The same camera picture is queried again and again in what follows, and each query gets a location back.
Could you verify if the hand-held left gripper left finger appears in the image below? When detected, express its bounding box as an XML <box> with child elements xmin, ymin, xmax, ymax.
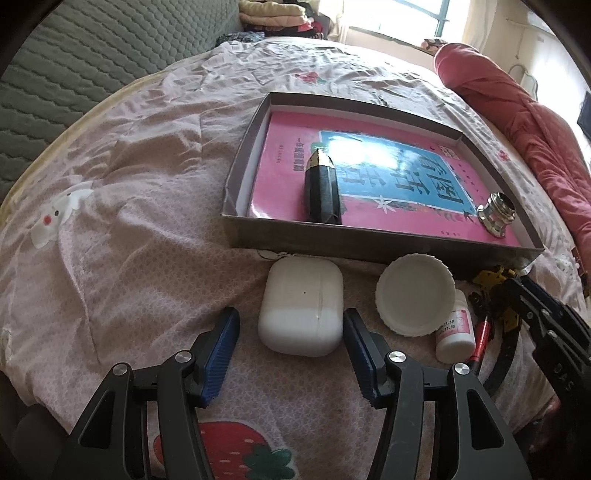
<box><xmin>58</xmin><ymin>306</ymin><xmax>241</xmax><ymax>480</ymax></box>

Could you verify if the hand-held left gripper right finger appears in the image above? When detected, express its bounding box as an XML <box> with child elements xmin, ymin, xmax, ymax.
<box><xmin>344</xmin><ymin>308</ymin><xmax>529</xmax><ymax>480</ymax></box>

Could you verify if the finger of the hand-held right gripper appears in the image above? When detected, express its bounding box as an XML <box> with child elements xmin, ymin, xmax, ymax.
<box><xmin>519</xmin><ymin>276</ymin><xmax>573</xmax><ymax>324</ymax></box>
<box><xmin>485</xmin><ymin>279</ymin><xmax>541</xmax><ymax>398</ymax></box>

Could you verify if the yellow tape measure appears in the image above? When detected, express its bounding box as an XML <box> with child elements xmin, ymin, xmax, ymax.
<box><xmin>472</xmin><ymin>268</ymin><xmax>520</xmax><ymax>333</ymax></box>

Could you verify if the black plastic clip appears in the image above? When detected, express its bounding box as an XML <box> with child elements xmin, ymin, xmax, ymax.
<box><xmin>467</xmin><ymin>292</ymin><xmax>491</xmax><ymax>320</ymax></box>

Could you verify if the red lighter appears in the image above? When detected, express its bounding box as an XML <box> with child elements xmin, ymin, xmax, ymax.
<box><xmin>467</xmin><ymin>318</ymin><xmax>494</xmax><ymax>365</ymax></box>

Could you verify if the white pill bottle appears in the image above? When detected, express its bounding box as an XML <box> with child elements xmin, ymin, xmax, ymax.
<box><xmin>435</xmin><ymin>291</ymin><xmax>476</xmax><ymax>364</ymax></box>

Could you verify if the white ribbed jar lid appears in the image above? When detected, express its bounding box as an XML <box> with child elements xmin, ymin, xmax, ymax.
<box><xmin>375</xmin><ymin>256</ymin><xmax>458</xmax><ymax>337</ymax></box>

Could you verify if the white earbuds case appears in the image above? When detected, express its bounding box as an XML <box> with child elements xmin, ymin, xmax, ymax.
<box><xmin>257</xmin><ymin>260</ymin><xmax>345</xmax><ymax>357</ymax></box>

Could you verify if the shallow cardboard box tray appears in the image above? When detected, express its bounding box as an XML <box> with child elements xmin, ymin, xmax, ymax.
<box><xmin>221</xmin><ymin>92</ymin><xmax>546</xmax><ymax>273</ymax></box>

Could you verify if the black hexagonal case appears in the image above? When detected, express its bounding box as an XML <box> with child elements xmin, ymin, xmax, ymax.
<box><xmin>302</xmin><ymin>148</ymin><xmax>343</xmax><ymax>226</ymax></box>

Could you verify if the silver metal knob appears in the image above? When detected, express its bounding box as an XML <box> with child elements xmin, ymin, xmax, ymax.
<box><xmin>475</xmin><ymin>193</ymin><xmax>517</xmax><ymax>238</ymax></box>

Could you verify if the pink printed bedsheet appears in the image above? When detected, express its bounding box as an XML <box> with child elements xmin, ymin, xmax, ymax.
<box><xmin>0</xmin><ymin>36</ymin><xmax>587</xmax><ymax>480</ymax></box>

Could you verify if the black screen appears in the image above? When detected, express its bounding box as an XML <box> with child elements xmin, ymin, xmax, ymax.
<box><xmin>577</xmin><ymin>91</ymin><xmax>591</xmax><ymax>136</ymax></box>

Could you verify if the pink quilt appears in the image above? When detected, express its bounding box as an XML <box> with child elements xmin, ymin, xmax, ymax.
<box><xmin>434</xmin><ymin>43</ymin><xmax>591</xmax><ymax>259</ymax></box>

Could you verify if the pink and blue book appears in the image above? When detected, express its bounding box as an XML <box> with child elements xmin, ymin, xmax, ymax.
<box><xmin>247</xmin><ymin>110</ymin><xmax>520</xmax><ymax>247</ymax></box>

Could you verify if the window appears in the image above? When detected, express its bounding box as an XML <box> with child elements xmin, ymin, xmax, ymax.
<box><xmin>342</xmin><ymin>0</ymin><xmax>467</xmax><ymax>38</ymax></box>

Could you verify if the dark patterned cloth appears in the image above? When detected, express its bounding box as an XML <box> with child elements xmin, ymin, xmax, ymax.
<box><xmin>216</xmin><ymin>30</ymin><xmax>267</xmax><ymax>47</ymax></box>

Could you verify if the green quilted cover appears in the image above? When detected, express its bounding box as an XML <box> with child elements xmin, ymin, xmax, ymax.
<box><xmin>0</xmin><ymin>0</ymin><xmax>245</xmax><ymax>195</ymax></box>

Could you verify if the pile of folded clothes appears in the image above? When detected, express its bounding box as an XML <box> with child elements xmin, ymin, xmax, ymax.
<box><xmin>238</xmin><ymin>0</ymin><xmax>333</xmax><ymax>37</ymax></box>

